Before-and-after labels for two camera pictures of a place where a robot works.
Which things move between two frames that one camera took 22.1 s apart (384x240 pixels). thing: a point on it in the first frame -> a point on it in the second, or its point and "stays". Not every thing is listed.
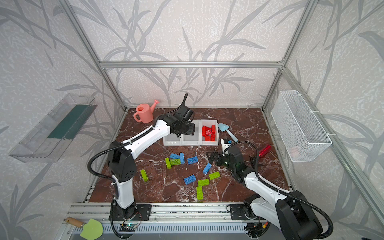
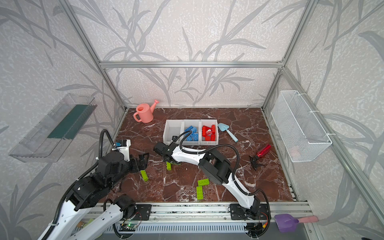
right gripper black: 218,159 -> 169,158
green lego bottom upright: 199,191 stays
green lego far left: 144,175 stays
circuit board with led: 127,227 stays
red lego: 204,129 stays
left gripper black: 186,128 -> 135,163
